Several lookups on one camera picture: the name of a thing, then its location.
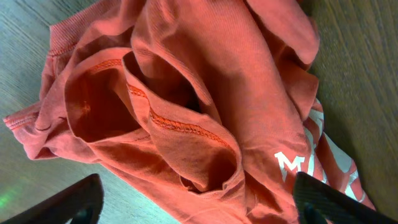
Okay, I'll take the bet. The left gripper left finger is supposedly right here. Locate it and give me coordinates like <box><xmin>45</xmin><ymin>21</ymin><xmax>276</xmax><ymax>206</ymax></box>
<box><xmin>2</xmin><ymin>174</ymin><xmax>104</xmax><ymax>224</ymax></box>

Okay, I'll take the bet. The red printed t-shirt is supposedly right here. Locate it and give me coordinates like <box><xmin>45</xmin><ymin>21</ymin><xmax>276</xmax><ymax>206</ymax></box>
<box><xmin>4</xmin><ymin>0</ymin><xmax>372</xmax><ymax>223</ymax></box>

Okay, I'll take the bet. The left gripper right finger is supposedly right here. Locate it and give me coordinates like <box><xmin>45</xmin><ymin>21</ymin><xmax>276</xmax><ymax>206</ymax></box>
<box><xmin>293</xmin><ymin>172</ymin><xmax>397</xmax><ymax>224</ymax></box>

